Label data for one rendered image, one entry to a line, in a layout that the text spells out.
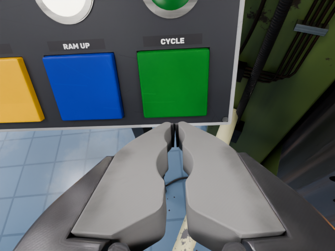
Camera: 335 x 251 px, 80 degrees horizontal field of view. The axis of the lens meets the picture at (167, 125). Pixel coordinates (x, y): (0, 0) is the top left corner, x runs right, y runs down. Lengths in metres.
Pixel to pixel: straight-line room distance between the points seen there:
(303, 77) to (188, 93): 0.39
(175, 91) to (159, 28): 0.06
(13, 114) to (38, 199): 1.18
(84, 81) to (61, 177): 1.21
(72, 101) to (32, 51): 0.06
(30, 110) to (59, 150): 1.24
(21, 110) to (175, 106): 0.18
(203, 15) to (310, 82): 0.41
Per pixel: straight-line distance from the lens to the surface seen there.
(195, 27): 0.22
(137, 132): 0.54
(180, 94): 0.23
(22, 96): 0.28
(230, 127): 0.64
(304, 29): 0.49
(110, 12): 0.23
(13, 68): 0.28
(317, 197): 0.63
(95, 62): 0.23
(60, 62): 0.25
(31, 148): 1.64
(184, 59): 0.22
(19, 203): 1.51
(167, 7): 0.22
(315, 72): 0.57
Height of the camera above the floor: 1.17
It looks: 58 degrees down
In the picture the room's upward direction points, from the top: 6 degrees counter-clockwise
